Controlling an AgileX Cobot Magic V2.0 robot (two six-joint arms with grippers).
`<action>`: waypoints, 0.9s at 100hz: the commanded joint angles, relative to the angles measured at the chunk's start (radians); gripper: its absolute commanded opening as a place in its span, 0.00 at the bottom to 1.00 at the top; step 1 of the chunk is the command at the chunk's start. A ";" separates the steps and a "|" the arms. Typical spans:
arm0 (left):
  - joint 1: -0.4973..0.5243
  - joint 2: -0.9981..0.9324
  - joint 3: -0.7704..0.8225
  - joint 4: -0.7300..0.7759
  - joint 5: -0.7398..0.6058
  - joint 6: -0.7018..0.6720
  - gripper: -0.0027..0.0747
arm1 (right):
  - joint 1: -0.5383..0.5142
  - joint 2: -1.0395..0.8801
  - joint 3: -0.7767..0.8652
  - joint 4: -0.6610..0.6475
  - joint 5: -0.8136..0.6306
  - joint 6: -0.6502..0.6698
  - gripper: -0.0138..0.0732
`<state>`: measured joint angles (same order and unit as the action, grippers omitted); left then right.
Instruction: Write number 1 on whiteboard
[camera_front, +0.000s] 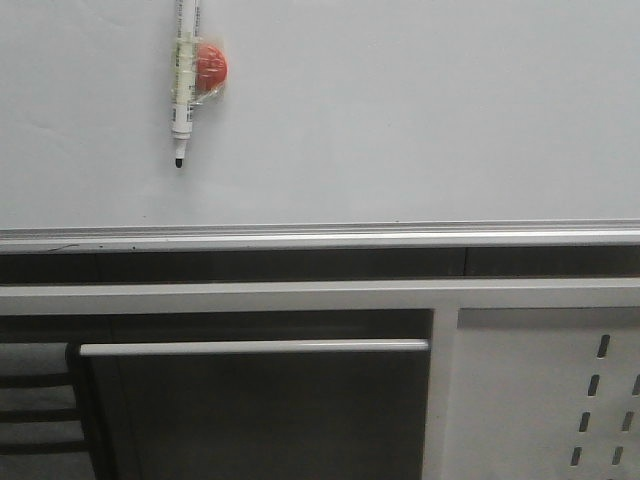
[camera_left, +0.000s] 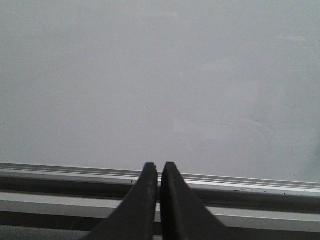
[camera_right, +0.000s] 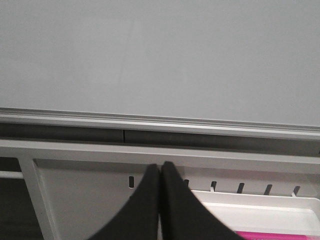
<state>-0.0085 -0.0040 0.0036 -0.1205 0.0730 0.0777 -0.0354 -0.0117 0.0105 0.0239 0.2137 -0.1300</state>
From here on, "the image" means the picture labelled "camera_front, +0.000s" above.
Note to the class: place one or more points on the red round magnet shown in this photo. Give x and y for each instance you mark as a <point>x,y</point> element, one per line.
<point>212,68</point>

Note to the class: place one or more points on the white whiteboard marker pen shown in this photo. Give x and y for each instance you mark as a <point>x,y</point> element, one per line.
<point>188,13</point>

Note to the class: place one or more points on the white whiteboard with aluminium tray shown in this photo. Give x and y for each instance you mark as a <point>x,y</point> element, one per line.
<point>342,123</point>

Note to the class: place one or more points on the white perforated metal panel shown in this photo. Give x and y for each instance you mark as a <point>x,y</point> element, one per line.
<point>544,394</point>

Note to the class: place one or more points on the black slatted chair back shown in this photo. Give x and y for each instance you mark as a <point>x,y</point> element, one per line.
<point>46,431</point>

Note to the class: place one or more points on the white metal frame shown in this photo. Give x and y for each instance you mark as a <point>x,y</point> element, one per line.
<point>445,299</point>

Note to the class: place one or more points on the grey panel with white rail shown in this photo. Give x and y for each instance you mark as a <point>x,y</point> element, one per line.
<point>301,409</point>

